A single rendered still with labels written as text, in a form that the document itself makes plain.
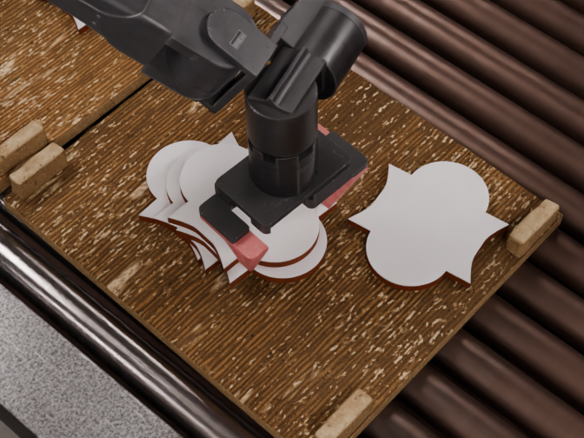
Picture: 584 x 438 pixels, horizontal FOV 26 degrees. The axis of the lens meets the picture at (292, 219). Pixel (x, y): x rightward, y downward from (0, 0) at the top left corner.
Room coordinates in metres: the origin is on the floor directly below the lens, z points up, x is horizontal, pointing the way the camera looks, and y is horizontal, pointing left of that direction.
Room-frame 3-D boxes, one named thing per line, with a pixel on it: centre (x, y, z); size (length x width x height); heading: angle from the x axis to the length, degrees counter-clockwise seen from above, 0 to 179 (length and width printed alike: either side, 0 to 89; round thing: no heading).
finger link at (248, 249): (0.60, 0.03, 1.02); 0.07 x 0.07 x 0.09; 44
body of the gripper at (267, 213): (0.62, 0.01, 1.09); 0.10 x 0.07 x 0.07; 134
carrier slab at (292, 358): (0.68, 0.01, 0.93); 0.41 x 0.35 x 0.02; 48
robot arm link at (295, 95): (0.63, 0.01, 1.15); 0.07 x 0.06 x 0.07; 153
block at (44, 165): (0.71, 0.24, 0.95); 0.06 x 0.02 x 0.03; 138
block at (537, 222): (0.65, -0.22, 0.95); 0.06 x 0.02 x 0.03; 138
